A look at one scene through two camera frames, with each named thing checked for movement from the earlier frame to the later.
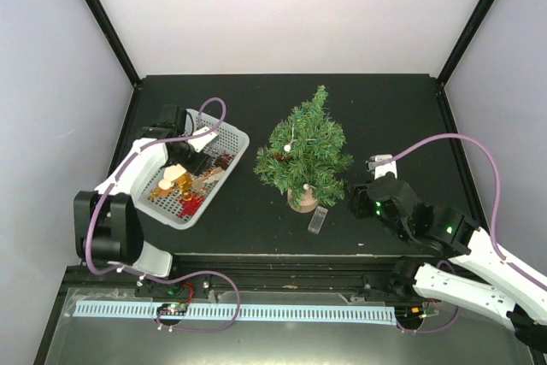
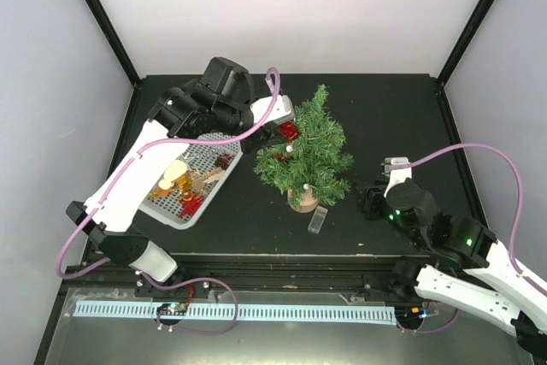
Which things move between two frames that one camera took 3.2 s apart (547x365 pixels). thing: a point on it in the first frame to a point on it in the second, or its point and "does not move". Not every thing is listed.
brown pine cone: x=281 y=156 does not move
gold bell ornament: x=185 y=182 does not move
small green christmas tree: x=304 y=156 does not move
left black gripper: x=197 y=166 to x=262 y=139
